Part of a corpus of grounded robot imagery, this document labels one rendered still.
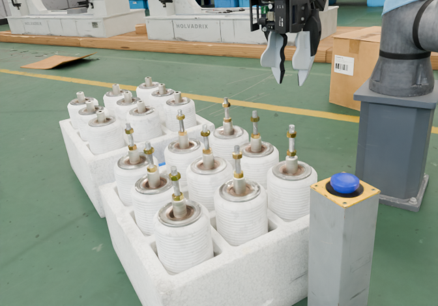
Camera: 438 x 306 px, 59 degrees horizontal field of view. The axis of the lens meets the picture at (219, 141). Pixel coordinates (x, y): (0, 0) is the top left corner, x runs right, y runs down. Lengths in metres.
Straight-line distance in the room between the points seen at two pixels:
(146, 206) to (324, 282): 0.33
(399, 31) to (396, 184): 0.39
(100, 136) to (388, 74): 0.75
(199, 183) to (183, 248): 0.17
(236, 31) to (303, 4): 2.27
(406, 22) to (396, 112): 0.21
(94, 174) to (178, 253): 0.50
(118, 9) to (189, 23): 1.02
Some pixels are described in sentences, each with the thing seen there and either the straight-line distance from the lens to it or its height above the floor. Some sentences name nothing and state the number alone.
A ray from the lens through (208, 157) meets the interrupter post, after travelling 0.77.
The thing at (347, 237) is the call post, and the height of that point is 0.26.
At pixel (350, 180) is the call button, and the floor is 0.33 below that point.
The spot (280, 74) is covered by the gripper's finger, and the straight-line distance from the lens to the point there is 0.69.
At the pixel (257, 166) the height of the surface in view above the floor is 0.23.
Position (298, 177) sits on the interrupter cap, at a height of 0.25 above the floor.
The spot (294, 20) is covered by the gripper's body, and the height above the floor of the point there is 0.54.
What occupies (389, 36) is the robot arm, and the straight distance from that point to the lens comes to 1.03.
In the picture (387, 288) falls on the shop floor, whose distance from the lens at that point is 0.91.
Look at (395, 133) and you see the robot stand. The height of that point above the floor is 0.21.
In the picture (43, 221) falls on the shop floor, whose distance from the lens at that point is 1.22.
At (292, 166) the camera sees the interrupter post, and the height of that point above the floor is 0.27.
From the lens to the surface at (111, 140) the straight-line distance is 1.10.
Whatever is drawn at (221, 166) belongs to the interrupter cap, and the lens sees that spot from 0.78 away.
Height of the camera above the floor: 0.63
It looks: 25 degrees down
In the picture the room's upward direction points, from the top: 5 degrees counter-clockwise
